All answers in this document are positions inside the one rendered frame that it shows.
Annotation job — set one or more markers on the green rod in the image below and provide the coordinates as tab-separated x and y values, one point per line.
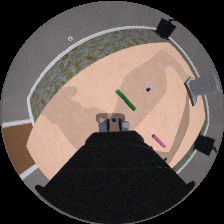
125	99

